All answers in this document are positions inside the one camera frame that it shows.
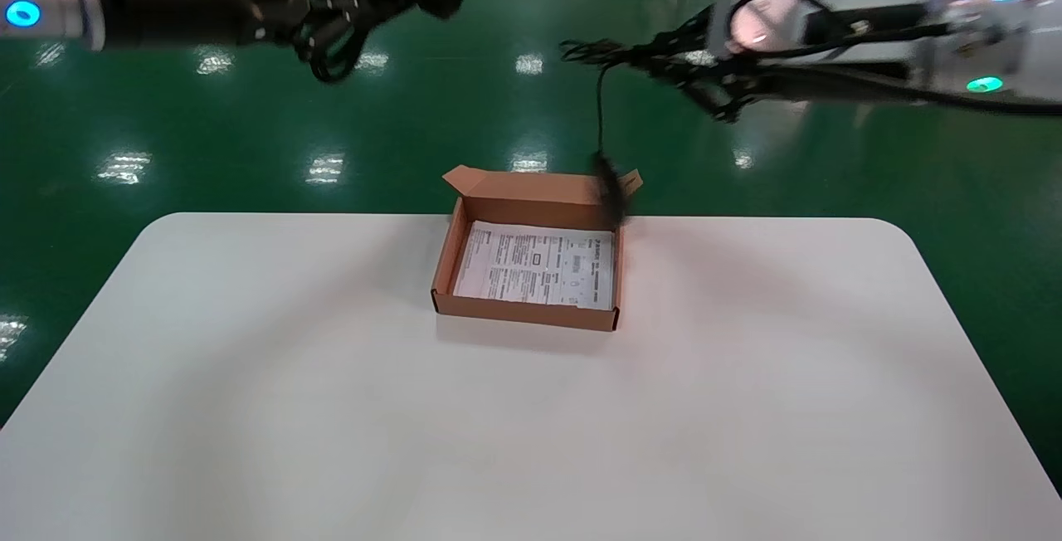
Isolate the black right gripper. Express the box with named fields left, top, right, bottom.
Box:
left=563, top=22, right=756, bottom=124

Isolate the brown cardboard box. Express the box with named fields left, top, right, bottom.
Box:
left=431, top=164, right=645, bottom=333

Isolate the printed paper instruction sheet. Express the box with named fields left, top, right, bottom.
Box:
left=453, top=221, right=616, bottom=310

